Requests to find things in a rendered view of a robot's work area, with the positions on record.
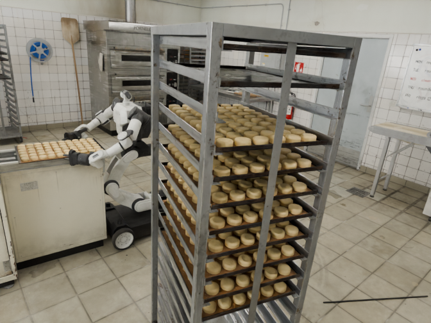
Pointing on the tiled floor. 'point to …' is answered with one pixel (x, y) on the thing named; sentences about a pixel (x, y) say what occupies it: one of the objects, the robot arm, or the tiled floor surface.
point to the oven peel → (72, 32)
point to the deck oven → (126, 66)
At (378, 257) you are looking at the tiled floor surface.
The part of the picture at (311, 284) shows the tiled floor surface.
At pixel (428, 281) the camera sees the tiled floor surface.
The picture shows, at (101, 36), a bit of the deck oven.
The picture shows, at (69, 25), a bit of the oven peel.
